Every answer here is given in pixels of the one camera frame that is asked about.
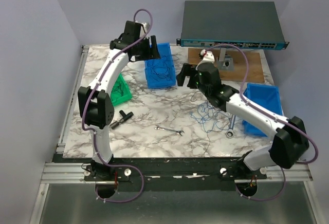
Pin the small open-end wrench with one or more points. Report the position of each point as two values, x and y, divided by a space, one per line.
178 132

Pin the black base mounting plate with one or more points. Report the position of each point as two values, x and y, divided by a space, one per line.
166 174

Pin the teal network switch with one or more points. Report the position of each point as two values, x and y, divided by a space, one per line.
244 24

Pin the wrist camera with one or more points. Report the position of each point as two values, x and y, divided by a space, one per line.
144 28
206 57

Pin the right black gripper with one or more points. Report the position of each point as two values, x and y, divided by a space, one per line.
187 70

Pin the aluminium frame rail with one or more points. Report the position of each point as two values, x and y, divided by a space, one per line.
73 173

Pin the blue bin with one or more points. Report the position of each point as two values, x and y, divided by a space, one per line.
266 96
160 73

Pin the black T-shaped tool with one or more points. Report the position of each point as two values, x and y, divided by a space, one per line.
123 119

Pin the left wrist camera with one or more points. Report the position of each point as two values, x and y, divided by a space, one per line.
144 28

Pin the grey metal switch stand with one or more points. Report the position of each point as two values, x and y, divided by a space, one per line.
224 61

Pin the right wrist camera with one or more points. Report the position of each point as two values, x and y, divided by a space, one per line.
206 57

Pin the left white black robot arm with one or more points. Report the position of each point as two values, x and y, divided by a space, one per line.
95 105

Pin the ratcheting combination wrench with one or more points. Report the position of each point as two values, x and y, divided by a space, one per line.
230 131

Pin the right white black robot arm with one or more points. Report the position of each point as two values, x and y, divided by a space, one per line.
289 142

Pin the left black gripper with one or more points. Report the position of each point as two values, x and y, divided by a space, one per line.
149 53

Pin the green plastic bin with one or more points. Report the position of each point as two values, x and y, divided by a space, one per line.
120 92

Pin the brown wooden board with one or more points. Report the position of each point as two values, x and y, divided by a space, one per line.
236 69

